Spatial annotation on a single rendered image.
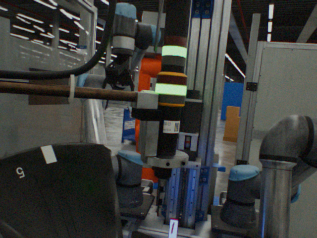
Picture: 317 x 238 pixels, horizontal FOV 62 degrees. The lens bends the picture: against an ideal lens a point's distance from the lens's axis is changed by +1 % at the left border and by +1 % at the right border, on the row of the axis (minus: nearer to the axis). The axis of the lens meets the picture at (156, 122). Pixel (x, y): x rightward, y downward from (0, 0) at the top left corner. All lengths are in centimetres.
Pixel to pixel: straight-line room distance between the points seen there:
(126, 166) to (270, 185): 61
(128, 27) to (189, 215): 85
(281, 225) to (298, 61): 166
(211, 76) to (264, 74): 101
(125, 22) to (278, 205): 71
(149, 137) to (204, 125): 91
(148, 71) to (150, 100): 405
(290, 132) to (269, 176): 13
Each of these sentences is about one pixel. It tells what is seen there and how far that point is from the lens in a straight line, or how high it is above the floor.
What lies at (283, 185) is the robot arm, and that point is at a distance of 78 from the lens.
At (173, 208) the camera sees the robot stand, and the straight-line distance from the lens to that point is 129.
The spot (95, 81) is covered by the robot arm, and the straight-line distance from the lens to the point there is 129.
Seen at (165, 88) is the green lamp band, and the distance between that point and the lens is 35.
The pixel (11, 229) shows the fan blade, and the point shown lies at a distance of 43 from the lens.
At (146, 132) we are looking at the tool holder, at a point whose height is 150.
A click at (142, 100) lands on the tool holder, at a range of 34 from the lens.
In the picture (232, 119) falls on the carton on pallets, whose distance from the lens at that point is 962.
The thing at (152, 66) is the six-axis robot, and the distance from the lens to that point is 439.
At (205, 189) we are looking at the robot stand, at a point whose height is 110.
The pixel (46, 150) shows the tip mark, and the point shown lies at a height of 144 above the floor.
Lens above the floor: 155
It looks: 7 degrees down
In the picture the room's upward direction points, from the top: 5 degrees clockwise
